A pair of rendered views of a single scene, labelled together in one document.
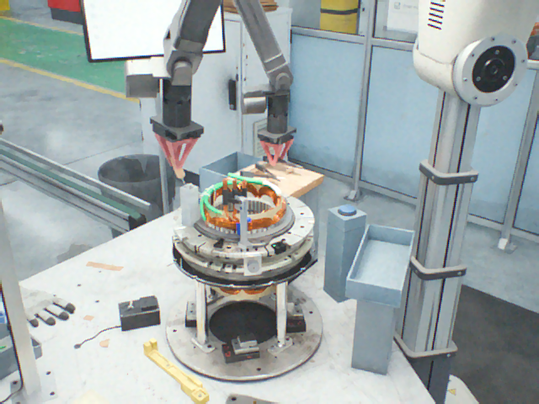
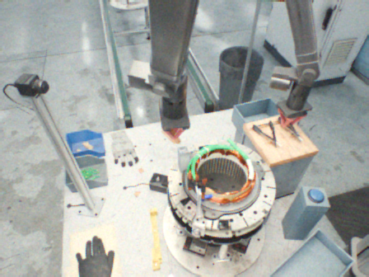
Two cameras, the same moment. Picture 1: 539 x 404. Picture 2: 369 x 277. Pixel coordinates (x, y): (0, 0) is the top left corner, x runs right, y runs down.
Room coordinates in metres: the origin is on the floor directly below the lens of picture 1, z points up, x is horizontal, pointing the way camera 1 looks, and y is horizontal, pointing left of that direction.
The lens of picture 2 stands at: (0.71, -0.12, 1.77)
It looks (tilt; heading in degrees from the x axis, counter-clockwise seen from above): 47 degrees down; 35
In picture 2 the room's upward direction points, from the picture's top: straight up
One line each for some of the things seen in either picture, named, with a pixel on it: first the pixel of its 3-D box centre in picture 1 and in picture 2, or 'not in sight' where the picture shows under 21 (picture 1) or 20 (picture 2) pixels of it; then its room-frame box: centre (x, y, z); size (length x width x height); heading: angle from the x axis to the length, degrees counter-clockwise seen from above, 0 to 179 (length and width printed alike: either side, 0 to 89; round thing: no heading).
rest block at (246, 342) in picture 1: (244, 342); (198, 245); (1.04, 0.05, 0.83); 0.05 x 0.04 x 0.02; 105
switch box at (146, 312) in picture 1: (139, 311); (162, 183); (1.18, 0.32, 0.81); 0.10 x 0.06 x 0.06; 108
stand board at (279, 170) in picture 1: (274, 180); (278, 138); (1.45, -0.02, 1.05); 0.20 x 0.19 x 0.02; 53
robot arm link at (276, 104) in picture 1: (275, 102); (300, 85); (1.49, -0.02, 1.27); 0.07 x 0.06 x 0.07; 104
